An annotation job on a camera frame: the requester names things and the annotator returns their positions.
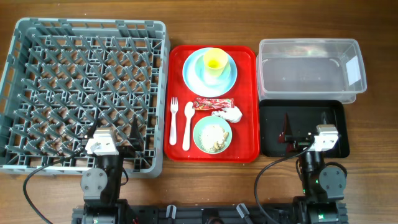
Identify light blue plate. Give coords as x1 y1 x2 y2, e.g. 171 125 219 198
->
182 47 238 98

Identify light green small plate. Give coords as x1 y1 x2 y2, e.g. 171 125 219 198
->
195 55 231 85

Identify grey plastic dishwasher rack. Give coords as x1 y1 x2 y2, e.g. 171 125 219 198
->
1 18 170 178

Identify red snack wrapper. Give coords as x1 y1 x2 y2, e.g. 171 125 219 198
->
193 98 234 110

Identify red plastic tray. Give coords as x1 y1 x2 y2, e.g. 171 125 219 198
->
164 45 260 163

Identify white plastic spoon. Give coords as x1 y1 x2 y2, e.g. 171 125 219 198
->
182 101 195 151

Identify clear plastic bin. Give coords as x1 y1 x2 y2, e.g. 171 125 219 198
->
257 38 368 103

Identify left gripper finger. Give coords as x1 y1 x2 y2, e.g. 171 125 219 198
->
84 118 98 139
128 118 144 149

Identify black plastic tray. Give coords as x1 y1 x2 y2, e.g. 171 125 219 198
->
259 100 350 158

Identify rice and peanut leftovers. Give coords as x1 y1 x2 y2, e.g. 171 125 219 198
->
199 124 229 153

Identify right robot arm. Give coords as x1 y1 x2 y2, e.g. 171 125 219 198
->
279 114 348 224

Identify yellow plastic cup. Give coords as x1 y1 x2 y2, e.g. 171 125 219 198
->
203 48 229 78

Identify light green bowl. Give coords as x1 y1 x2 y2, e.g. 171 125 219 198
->
193 116 233 154

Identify white tissue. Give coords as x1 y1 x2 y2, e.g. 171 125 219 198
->
211 106 243 123

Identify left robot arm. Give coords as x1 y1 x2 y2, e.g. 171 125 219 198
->
72 119 143 224

